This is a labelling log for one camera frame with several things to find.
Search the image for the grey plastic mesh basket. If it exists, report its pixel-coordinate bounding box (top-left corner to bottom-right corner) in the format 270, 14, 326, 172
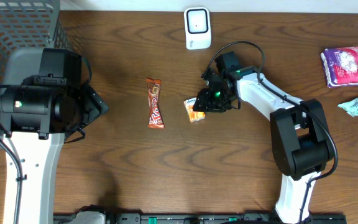
0, 1, 71, 137

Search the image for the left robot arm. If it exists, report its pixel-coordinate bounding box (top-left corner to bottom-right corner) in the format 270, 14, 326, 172
0, 74, 109, 223

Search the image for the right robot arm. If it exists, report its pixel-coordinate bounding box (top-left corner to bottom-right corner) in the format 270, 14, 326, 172
193, 52, 337, 223

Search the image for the pink purple tissue pack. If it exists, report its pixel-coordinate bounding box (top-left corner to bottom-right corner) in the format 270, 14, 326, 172
320, 47, 358, 88

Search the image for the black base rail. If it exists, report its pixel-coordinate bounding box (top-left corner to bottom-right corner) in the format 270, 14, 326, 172
53, 205, 347, 224

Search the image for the white barcode scanner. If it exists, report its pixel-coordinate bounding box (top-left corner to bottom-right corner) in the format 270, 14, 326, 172
183, 7, 212, 50

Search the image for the red chocolate bar wrapper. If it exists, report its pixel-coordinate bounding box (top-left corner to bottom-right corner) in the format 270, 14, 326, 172
146, 78, 165, 129

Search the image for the orange snack packet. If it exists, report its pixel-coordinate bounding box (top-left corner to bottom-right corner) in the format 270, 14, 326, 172
183, 98, 206, 123

